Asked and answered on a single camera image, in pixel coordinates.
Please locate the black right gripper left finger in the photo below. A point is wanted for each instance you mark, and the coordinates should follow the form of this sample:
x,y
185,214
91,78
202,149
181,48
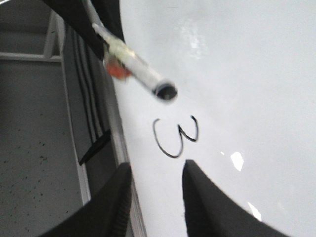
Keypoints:
x,y
106,214

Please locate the grey black striped fabric organizer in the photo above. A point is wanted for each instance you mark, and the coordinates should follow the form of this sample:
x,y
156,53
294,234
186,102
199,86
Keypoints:
x,y
85,93

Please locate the white whiteboard with grey frame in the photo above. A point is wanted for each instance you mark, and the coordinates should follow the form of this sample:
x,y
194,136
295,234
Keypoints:
x,y
245,111

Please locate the black whiteboard marker with tape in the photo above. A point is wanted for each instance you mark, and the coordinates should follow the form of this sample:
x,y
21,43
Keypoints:
x,y
121,62

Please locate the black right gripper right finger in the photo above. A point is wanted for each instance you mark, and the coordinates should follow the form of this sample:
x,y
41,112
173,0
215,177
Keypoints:
x,y
222,209

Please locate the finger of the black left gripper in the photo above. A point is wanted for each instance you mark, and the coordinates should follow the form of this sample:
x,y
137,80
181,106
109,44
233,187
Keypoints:
x,y
109,14
73,13

